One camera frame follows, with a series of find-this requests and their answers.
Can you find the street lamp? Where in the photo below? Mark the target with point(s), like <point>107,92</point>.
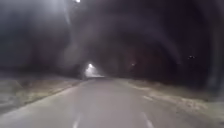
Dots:
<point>90,66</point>

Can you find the grey asphalt path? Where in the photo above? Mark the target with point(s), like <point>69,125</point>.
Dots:
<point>106,106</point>

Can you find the leaf-strewn grass verge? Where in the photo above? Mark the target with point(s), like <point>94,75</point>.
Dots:
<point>30,90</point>

